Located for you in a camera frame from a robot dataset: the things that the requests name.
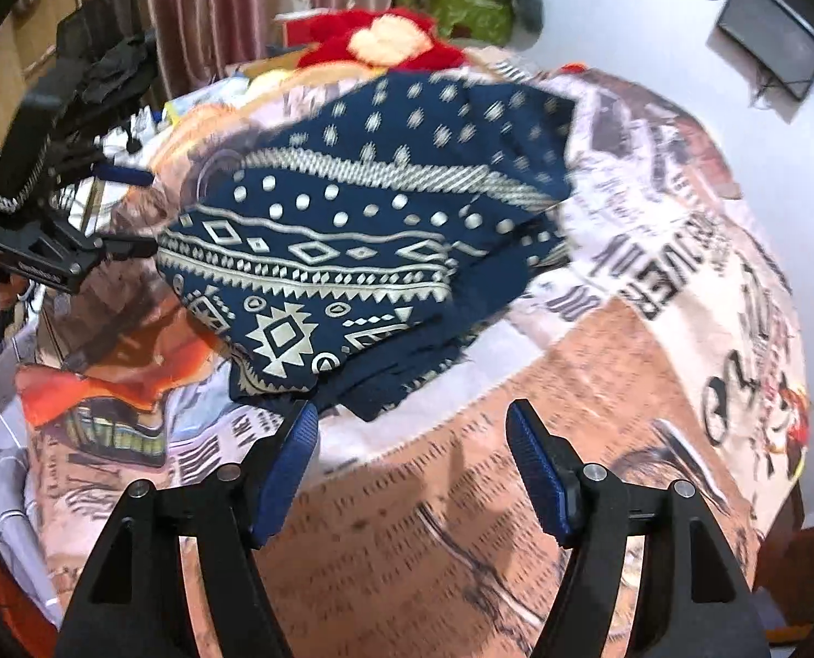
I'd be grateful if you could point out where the navy patterned hooded garment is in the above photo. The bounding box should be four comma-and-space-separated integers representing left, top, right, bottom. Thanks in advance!
157, 73, 574, 421

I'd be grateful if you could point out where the printed newspaper pattern bedspread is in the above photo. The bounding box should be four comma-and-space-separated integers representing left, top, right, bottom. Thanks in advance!
14, 64, 810, 656

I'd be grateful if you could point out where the red plush toy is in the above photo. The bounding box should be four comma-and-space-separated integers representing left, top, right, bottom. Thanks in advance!
283, 8, 466, 73

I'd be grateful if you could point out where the green patterned storage box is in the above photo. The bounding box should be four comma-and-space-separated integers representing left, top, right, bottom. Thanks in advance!
394, 0, 514, 46

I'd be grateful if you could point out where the small black wall monitor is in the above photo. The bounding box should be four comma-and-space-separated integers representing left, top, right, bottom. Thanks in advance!
716, 0, 814, 101

